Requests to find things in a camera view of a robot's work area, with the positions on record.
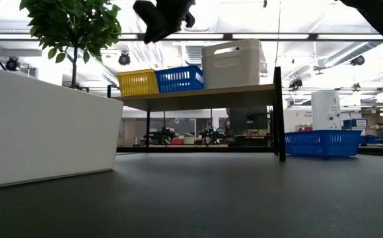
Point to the blue plastic mesh basket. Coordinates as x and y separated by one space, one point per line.
323 143
178 79

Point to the yellow plastic mesh basket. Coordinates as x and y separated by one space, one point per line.
138 85
135 71

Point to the green potted plant black pot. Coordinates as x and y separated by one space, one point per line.
76 26

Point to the black background robot arm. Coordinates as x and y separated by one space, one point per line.
161 135
211 135

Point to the black computer monitor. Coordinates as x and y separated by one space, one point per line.
247 117

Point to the black table mat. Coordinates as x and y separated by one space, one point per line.
191 205

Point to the blue storage bin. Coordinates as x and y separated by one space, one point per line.
371 139
355 123

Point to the red storage bins rack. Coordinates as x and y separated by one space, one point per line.
304 128

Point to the wooden shelf black legs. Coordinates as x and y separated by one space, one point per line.
204 97

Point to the white cylindrical pillar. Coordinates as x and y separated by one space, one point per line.
325 109

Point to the black ceiling spotlight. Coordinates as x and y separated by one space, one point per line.
357 61
124 59
12 64

